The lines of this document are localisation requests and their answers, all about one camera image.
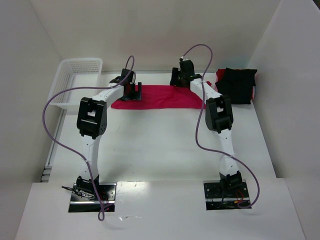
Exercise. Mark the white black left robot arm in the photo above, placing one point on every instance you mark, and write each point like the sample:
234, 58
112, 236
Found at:
92, 124

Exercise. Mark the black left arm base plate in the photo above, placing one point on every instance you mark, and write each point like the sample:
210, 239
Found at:
83, 202

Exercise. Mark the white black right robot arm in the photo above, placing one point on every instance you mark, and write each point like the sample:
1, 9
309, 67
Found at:
218, 118

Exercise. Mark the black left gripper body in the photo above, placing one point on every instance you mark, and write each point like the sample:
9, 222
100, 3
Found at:
133, 94

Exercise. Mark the black folded t shirt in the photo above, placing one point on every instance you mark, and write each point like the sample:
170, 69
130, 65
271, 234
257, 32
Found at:
237, 84

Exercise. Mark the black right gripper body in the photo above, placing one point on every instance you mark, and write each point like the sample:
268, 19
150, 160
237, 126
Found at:
175, 80

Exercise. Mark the crimson red t shirt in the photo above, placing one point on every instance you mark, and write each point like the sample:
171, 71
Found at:
161, 97

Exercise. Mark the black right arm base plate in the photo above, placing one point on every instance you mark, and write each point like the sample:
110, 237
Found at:
215, 199

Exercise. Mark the white plastic perforated basket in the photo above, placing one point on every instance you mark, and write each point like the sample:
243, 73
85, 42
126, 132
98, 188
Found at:
74, 73

